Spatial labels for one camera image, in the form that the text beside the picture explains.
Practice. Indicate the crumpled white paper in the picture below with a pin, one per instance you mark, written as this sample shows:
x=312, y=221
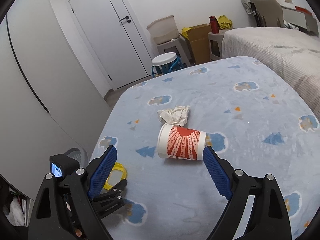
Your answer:
x=177, y=116

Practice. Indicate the grey perforated trash basket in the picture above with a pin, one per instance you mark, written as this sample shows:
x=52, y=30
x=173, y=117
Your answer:
x=78, y=154

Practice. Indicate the grey plastic stool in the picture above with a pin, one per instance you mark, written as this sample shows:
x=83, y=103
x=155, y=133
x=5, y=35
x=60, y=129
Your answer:
x=178, y=46

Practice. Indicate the white desk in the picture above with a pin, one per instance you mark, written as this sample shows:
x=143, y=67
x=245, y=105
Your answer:
x=300, y=17

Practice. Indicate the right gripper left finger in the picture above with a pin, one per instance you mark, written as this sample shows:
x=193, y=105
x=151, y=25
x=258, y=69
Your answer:
x=50, y=219

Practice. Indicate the red white paper cup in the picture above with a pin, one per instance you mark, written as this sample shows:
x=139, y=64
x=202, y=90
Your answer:
x=175, y=142

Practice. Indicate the beige bed cover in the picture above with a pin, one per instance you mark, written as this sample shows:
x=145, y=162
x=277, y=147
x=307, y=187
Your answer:
x=291, y=54

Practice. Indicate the grey chair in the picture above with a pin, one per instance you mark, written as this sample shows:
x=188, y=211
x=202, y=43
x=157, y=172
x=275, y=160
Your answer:
x=267, y=13

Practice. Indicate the grey side stool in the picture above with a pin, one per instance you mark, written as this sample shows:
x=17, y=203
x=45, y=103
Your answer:
x=215, y=45

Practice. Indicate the black door handle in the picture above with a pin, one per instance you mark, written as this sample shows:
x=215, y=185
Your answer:
x=127, y=19

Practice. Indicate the translucent storage bin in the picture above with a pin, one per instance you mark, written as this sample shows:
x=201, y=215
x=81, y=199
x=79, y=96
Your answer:
x=163, y=30

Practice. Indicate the brown cardboard box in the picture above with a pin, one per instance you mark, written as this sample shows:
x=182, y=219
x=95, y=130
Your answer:
x=197, y=41

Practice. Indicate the white door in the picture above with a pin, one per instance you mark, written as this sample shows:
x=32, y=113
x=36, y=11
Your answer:
x=117, y=46

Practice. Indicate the white wardrobe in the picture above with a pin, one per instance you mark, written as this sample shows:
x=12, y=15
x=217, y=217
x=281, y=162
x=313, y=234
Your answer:
x=48, y=103

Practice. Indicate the white blue round stool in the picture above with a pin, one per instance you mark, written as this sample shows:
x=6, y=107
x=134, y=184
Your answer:
x=166, y=63

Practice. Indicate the yellow bag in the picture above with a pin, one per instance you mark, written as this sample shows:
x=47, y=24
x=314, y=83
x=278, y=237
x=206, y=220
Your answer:
x=224, y=22

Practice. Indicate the red water bottle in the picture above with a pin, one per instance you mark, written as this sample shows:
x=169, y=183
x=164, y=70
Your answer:
x=214, y=25

